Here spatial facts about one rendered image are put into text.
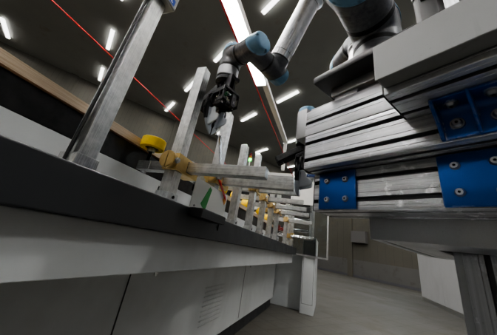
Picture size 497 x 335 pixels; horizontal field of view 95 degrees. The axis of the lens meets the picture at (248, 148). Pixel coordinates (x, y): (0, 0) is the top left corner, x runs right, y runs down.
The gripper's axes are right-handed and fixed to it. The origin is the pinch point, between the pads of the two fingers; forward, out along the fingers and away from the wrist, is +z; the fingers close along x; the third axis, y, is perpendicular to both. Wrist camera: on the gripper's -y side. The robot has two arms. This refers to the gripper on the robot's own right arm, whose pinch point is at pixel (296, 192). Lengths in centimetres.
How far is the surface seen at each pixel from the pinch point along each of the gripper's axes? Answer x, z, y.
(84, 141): -57, 8, -30
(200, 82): -31, -27, -30
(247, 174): -26.5, 2.8, -9.6
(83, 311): -23, 44, -51
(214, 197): -5.8, 5.8, -29.0
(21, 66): -62, -6, -50
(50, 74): 399, -554, -1204
